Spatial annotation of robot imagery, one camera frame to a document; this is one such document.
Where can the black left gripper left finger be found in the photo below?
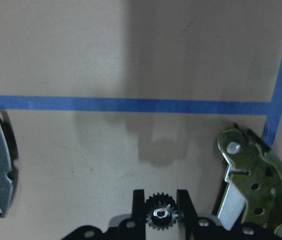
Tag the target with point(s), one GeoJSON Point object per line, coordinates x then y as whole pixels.
{"type": "Point", "coordinates": [139, 214]}

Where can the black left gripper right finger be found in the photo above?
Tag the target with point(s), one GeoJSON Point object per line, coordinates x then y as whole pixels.
{"type": "Point", "coordinates": [187, 215]}

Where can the small black bearing gear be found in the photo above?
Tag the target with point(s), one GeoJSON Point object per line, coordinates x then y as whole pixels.
{"type": "Point", "coordinates": [161, 211]}

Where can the green brake shoe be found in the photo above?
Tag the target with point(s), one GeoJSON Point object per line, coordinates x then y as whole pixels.
{"type": "Point", "coordinates": [253, 178]}

